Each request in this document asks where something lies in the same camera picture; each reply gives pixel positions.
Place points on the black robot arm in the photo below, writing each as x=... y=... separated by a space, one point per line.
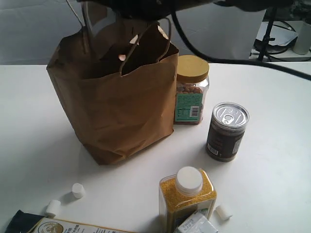
x=159 y=9

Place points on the white paper sheets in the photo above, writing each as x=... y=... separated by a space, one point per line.
x=283 y=37

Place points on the yellow grain bottle white cap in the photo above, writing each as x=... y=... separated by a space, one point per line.
x=182 y=194

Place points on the clear nut jar yellow lid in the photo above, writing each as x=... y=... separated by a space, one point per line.
x=192 y=84

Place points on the white backdrop cloth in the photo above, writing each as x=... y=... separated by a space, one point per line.
x=30 y=30

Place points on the packet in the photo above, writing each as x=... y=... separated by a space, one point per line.
x=30 y=223

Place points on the dark tea can silver lid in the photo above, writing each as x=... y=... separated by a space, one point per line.
x=226 y=130

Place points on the white marshmallow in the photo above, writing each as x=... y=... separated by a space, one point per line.
x=78 y=190
x=53 y=208
x=223 y=212

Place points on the white carton box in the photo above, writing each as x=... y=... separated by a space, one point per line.
x=196 y=223

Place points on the brown paper bag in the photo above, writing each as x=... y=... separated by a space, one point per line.
x=122 y=102

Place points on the white marshmallow lower left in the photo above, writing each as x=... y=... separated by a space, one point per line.
x=53 y=208

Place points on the black light stand pole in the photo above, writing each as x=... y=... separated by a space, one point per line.
x=266 y=39

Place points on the white marshmallow right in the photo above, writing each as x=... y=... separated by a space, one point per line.
x=223 y=212

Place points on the white marshmallow upper left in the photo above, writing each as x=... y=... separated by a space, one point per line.
x=78 y=190

